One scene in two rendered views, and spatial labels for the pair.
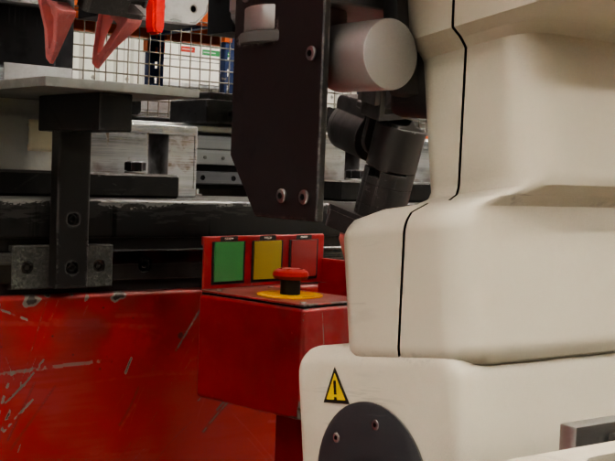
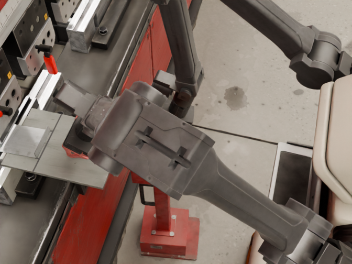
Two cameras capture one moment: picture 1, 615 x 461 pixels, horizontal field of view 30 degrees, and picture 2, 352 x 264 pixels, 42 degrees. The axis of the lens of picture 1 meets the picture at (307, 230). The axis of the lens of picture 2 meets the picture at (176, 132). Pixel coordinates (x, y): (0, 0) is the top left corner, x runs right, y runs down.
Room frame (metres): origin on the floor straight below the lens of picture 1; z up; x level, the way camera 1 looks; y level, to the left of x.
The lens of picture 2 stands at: (0.62, 0.44, 1.96)
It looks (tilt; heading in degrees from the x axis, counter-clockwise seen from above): 55 degrees down; 323
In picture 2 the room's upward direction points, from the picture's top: straight up
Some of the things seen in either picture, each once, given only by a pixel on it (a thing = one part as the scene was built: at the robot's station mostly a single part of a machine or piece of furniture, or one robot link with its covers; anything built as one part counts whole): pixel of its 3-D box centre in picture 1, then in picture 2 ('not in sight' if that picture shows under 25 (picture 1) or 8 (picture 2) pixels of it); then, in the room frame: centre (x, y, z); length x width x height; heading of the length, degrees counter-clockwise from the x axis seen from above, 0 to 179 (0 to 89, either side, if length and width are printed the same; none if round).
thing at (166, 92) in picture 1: (68, 91); (65, 146); (1.29, 0.27, 1.00); 0.26 x 0.18 x 0.01; 38
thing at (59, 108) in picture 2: (61, 183); (47, 149); (1.39, 0.30, 0.89); 0.30 x 0.05 x 0.03; 128
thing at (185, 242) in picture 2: not in sight; (171, 231); (1.27, -0.03, 0.06); 0.25 x 0.20 x 0.12; 47
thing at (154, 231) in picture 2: not in sight; (163, 224); (1.29, -0.01, 0.13); 0.10 x 0.10 x 0.01; 47
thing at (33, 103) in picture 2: not in sight; (16, 129); (1.42, 0.35, 0.99); 0.20 x 0.03 x 0.03; 128
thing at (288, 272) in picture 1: (290, 284); not in sight; (1.25, 0.02, 0.79); 0.04 x 0.04 x 0.04
